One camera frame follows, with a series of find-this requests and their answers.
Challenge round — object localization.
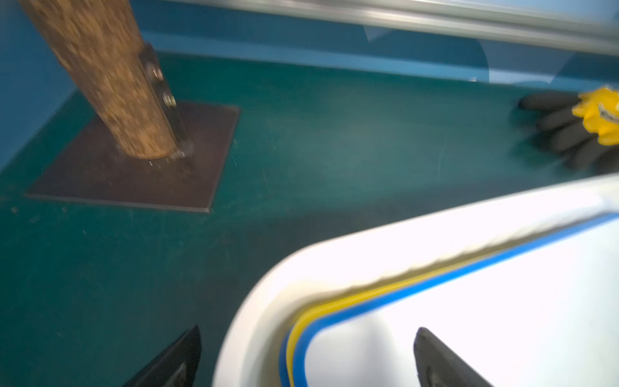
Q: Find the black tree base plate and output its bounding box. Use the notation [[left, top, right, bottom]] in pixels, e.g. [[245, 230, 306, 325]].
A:
[[26, 102, 240, 213]]

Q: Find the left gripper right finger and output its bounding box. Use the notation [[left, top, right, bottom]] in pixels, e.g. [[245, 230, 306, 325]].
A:
[[414, 327, 492, 387]]

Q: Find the pink cherry blossom tree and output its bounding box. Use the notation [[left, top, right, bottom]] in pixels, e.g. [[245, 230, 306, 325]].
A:
[[20, 1, 191, 160]]

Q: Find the yellow black work glove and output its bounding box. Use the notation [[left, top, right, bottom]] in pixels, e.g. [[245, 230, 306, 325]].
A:
[[518, 86, 618, 174]]

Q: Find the blue-edged whiteboard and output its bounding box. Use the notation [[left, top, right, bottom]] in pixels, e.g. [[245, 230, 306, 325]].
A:
[[278, 214, 618, 386]]

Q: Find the white plastic storage box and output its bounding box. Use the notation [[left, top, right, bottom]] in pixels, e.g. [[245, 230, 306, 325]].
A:
[[212, 174, 618, 386]]

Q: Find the horizontal aluminium back bar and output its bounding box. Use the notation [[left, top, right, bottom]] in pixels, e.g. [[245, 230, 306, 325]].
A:
[[168, 0, 619, 57]]

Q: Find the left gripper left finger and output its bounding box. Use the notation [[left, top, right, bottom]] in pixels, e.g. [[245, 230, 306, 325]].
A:
[[124, 325, 201, 387]]

